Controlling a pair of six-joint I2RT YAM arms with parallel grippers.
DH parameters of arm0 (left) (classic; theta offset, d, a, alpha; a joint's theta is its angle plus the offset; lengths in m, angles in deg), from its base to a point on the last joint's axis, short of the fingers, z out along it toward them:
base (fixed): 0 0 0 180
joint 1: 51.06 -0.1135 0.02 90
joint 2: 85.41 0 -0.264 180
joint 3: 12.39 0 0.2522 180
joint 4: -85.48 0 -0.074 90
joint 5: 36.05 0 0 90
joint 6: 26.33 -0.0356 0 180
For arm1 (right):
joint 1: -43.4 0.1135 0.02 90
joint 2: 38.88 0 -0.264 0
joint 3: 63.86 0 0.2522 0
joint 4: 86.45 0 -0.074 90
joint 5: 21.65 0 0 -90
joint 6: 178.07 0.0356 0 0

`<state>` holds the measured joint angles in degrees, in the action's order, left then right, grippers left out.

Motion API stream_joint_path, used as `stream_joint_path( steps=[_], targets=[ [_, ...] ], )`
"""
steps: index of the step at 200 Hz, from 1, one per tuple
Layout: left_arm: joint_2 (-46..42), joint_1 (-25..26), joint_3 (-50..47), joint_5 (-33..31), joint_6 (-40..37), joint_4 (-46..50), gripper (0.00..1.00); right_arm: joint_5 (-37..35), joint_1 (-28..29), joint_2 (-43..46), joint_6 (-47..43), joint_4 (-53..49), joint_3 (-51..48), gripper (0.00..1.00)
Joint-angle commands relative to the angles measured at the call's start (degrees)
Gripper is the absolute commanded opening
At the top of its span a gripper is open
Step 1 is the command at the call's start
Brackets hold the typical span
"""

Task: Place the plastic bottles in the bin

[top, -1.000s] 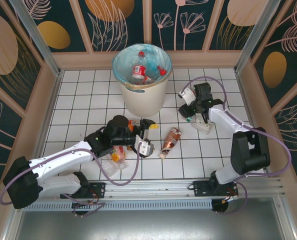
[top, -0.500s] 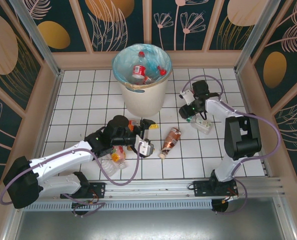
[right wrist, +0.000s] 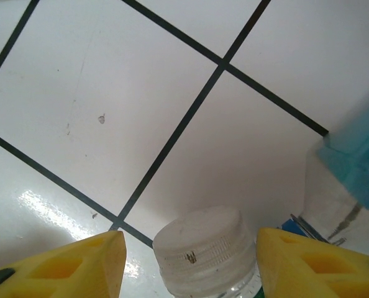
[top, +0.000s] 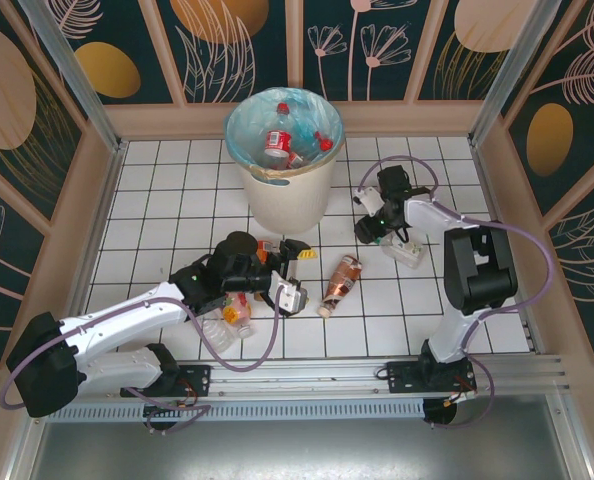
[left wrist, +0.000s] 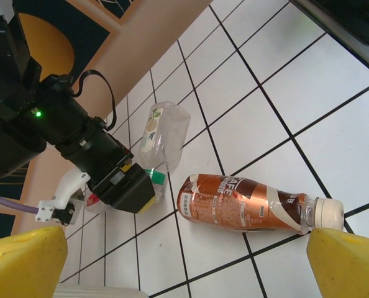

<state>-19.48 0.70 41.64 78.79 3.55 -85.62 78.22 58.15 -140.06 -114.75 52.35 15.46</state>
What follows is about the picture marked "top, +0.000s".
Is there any clear bottle green label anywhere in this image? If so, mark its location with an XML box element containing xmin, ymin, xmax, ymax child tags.
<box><xmin>379</xmin><ymin>232</ymin><xmax>426</xmax><ymax>271</ymax></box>

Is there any orange label bottle brown cap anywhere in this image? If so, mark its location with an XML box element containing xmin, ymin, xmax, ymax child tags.
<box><xmin>256</xmin><ymin>239</ymin><xmax>278</xmax><ymax>266</ymax></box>

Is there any copper brown drink bottle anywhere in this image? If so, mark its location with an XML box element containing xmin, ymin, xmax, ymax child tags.
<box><xmin>316</xmin><ymin>254</ymin><xmax>363</xmax><ymax>319</ymax></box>

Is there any clear bottle pink label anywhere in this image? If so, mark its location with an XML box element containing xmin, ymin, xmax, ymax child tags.
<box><xmin>199</xmin><ymin>317</ymin><xmax>236</xmax><ymax>355</ymax></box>

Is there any cream plastic waste bin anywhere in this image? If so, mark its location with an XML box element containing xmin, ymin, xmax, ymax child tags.
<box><xmin>225</xmin><ymin>87</ymin><xmax>346</xmax><ymax>235</ymax></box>

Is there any blue plastic bin liner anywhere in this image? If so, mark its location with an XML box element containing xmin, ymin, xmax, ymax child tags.
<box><xmin>225</xmin><ymin>87</ymin><xmax>346</xmax><ymax>174</ymax></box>

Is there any aluminium side rail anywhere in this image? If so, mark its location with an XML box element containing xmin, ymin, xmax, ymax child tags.
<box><xmin>469</xmin><ymin>141</ymin><xmax>546</xmax><ymax>356</ymax></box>

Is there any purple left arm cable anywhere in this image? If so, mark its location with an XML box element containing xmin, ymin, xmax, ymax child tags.
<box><xmin>0</xmin><ymin>287</ymin><xmax>284</xmax><ymax>437</ymax></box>

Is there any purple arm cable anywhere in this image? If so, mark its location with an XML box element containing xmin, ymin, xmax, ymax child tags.
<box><xmin>0</xmin><ymin>287</ymin><xmax>284</xmax><ymax>437</ymax></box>
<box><xmin>356</xmin><ymin>155</ymin><xmax>552</xmax><ymax>431</ymax></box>

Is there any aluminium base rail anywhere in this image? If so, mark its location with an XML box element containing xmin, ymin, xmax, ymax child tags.
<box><xmin>24</xmin><ymin>353</ymin><xmax>571</xmax><ymax>401</ymax></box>

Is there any slotted grey cable duct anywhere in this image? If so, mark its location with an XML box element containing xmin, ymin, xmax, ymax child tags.
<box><xmin>46</xmin><ymin>402</ymin><xmax>426</xmax><ymax>422</ymax></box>

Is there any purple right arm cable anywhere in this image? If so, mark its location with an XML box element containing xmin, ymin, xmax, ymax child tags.
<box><xmin>356</xmin><ymin>155</ymin><xmax>552</xmax><ymax>431</ymax></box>

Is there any aluminium corner post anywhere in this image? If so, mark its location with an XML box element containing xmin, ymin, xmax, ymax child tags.
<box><xmin>468</xmin><ymin>0</ymin><xmax>564</xmax><ymax>147</ymax></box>
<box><xmin>16</xmin><ymin>0</ymin><xmax>128</xmax><ymax>154</ymax></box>

